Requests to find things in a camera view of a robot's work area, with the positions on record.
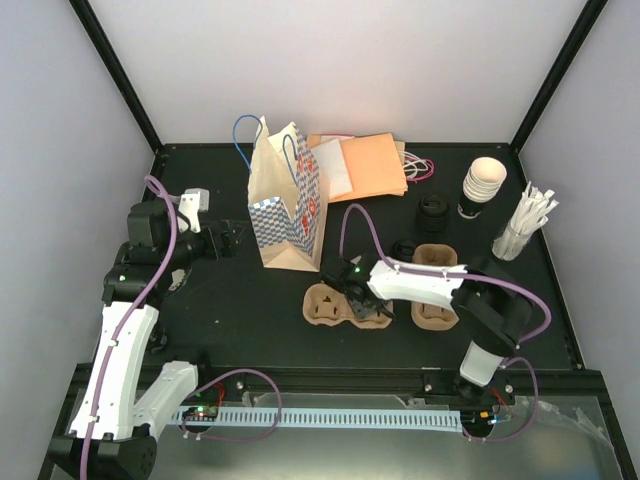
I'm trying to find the white paper cup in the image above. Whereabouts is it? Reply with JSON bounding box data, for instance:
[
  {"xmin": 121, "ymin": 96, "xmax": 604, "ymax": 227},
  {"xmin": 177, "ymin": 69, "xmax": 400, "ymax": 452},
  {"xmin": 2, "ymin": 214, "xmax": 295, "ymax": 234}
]
[{"xmin": 168, "ymin": 269, "xmax": 191, "ymax": 292}]

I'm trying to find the stack of orange paper bags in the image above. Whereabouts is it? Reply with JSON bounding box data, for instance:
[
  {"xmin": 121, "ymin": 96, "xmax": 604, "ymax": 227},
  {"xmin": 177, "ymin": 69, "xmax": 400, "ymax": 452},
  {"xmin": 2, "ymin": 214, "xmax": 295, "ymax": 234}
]
[{"xmin": 307, "ymin": 133, "xmax": 435, "ymax": 203}]

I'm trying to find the single black cup lid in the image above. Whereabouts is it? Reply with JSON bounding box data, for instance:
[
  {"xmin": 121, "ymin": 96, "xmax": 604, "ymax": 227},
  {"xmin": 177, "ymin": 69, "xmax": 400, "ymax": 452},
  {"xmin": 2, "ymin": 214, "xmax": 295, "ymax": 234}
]
[{"xmin": 390, "ymin": 238, "xmax": 417, "ymax": 263}]

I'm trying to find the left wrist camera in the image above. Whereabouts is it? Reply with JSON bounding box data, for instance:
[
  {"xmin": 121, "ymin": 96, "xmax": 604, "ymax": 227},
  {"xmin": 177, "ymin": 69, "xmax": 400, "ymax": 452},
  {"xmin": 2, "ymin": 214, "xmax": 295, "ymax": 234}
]
[{"xmin": 177, "ymin": 188, "xmax": 210, "ymax": 233}]

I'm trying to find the brown cardboard cup carrier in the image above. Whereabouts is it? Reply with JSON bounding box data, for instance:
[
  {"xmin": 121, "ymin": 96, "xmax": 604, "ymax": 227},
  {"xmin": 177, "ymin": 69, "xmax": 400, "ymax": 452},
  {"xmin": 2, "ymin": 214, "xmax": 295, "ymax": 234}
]
[{"xmin": 411, "ymin": 244, "xmax": 459, "ymax": 332}]

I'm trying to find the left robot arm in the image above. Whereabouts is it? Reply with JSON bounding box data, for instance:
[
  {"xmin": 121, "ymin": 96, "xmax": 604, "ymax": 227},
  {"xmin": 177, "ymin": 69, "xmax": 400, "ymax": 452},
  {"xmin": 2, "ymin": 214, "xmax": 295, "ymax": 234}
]
[{"xmin": 48, "ymin": 189, "xmax": 236, "ymax": 479}]

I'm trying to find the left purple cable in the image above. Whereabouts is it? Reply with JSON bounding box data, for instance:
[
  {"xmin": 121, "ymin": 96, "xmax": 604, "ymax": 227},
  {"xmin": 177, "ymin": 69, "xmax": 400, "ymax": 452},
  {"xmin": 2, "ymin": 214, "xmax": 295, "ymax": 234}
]
[{"xmin": 79, "ymin": 174, "xmax": 179, "ymax": 480}]

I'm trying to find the stack of black lids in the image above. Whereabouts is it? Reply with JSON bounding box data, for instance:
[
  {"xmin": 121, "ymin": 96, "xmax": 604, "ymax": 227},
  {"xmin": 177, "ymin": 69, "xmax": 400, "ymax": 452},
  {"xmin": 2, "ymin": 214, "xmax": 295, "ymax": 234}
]
[{"xmin": 415, "ymin": 194, "xmax": 449, "ymax": 233}]

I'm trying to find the jar of wrapped straws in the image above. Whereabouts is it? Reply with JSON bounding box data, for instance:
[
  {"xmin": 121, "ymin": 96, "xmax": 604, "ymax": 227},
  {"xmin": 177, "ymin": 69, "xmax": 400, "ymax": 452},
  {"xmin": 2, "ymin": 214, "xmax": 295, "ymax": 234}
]
[{"xmin": 492, "ymin": 182, "xmax": 559, "ymax": 261}]

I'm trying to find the stack of paper cups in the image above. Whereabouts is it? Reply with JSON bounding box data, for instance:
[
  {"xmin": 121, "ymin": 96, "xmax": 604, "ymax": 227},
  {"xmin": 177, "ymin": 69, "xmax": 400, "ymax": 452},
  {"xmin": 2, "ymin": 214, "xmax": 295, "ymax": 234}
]
[{"xmin": 457, "ymin": 157, "xmax": 507, "ymax": 219}]

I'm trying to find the white slotted cable duct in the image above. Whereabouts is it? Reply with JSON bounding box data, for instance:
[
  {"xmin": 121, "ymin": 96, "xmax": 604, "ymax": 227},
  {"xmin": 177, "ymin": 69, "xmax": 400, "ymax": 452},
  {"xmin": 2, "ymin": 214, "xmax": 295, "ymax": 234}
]
[{"xmin": 169, "ymin": 406, "xmax": 462, "ymax": 433}]

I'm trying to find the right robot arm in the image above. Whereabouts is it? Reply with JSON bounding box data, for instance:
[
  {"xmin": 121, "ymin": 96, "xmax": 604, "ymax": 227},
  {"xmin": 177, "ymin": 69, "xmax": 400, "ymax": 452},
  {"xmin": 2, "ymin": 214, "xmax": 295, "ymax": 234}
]
[{"xmin": 320, "ymin": 256, "xmax": 533, "ymax": 403}]

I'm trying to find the purple cable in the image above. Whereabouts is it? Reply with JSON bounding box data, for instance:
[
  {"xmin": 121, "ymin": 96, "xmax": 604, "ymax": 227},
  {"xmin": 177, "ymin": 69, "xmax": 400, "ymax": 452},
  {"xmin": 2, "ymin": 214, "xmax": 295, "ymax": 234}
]
[
  {"xmin": 79, "ymin": 174, "xmax": 179, "ymax": 480},
  {"xmin": 339, "ymin": 203, "xmax": 553, "ymax": 346}
]

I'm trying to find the blue checkered paper bag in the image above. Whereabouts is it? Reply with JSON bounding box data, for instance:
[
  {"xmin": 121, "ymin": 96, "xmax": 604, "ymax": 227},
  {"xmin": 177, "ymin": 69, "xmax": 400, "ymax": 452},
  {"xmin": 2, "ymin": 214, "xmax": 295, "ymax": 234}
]
[{"xmin": 232, "ymin": 114, "xmax": 329, "ymax": 272}]

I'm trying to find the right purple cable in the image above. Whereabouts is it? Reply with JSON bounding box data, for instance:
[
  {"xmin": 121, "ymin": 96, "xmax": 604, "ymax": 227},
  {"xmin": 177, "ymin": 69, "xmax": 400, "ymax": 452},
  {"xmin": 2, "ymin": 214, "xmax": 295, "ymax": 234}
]
[{"xmin": 339, "ymin": 203, "xmax": 553, "ymax": 346}]

